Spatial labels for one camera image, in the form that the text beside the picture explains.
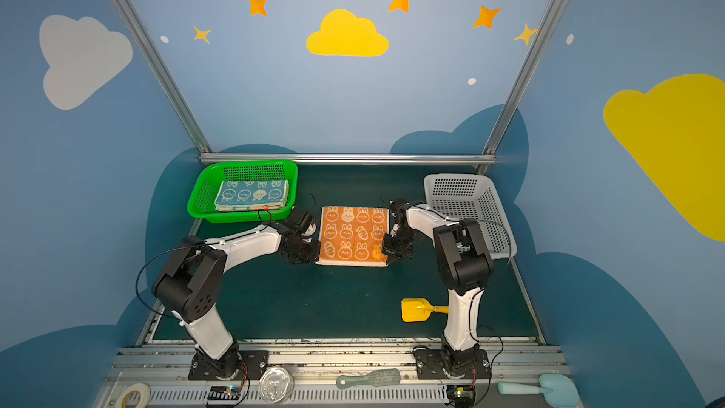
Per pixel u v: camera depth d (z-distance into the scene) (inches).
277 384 26.6
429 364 29.3
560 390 28.0
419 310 32.9
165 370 29.4
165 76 35.6
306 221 31.0
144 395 27.1
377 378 28.3
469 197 43.7
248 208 41.6
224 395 28.8
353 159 52.2
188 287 18.7
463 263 20.8
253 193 42.5
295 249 31.0
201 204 40.6
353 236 39.7
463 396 28.9
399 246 33.1
